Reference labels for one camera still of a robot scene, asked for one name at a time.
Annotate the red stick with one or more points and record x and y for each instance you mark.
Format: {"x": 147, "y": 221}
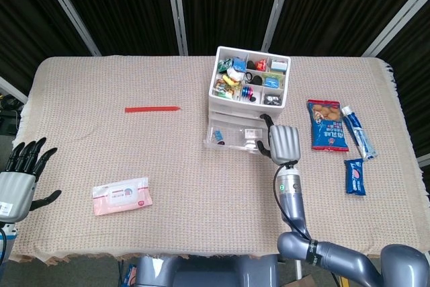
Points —
{"x": 151, "y": 109}

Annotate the blue white toothpaste tube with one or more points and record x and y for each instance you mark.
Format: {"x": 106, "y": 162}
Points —
{"x": 359, "y": 135}

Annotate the small red packet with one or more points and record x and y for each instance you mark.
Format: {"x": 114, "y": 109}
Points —
{"x": 261, "y": 64}

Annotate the white plastic drawer unit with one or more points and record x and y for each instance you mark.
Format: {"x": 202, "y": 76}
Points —
{"x": 215, "y": 102}

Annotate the green foil packet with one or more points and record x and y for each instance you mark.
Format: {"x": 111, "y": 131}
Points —
{"x": 224, "y": 66}

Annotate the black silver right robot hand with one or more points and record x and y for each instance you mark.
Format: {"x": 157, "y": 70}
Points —
{"x": 285, "y": 144}

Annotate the black round case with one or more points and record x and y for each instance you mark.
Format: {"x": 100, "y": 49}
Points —
{"x": 251, "y": 64}

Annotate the beige woven tablecloth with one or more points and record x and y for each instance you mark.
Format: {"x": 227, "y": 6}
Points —
{"x": 168, "y": 166}

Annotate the small black disc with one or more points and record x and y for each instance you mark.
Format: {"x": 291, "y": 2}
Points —
{"x": 252, "y": 99}

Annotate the white crumpled packet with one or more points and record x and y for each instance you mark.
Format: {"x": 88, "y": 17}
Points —
{"x": 236, "y": 74}

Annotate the blue cookie snack bag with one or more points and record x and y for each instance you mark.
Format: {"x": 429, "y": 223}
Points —
{"x": 327, "y": 125}

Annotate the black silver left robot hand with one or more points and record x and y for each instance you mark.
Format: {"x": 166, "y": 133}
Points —
{"x": 16, "y": 193}

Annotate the white teal box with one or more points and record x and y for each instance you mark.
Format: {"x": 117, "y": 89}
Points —
{"x": 278, "y": 65}

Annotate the black hair rings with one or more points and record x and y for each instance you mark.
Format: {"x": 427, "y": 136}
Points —
{"x": 253, "y": 78}

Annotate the yellow snack packet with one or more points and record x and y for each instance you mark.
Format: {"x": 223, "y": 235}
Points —
{"x": 230, "y": 81}

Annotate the flat printed sachet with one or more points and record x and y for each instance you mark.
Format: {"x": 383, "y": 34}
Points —
{"x": 270, "y": 82}

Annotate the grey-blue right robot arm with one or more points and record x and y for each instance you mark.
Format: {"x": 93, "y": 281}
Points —
{"x": 336, "y": 253}

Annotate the black white small item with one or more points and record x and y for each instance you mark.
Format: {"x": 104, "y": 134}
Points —
{"x": 272, "y": 100}

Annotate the blue Oreo pack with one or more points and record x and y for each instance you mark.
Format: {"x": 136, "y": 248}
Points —
{"x": 355, "y": 177}

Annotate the white metal frame post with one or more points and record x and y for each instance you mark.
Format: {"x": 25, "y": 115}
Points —
{"x": 396, "y": 18}
{"x": 70, "y": 14}
{"x": 13, "y": 89}
{"x": 177, "y": 11}
{"x": 277, "y": 8}

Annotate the blue red package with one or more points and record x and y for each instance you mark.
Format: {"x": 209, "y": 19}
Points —
{"x": 130, "y": 275}

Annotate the blue binder clip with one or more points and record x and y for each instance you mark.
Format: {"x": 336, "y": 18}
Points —
{"x": 218, "y": 134}

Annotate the black round disc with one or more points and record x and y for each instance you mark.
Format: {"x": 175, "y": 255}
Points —
{"x": 221, "y": 142}

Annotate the colourful clip stack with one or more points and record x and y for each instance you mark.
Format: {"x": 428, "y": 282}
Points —
{"x": 246, "y": 92}

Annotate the brown cardboard piece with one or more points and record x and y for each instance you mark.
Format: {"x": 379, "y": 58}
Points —
{"x": 304, "y": 282}

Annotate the small blue packet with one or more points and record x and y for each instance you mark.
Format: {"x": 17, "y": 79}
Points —
{"x": 239, "y": 64}

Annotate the pink wet wipes pack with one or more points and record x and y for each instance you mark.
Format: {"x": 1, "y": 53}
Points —
{"x": 121, "y": 196}

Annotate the grey robot torso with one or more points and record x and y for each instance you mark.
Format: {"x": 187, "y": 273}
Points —
{"x": 208, "y": 272}

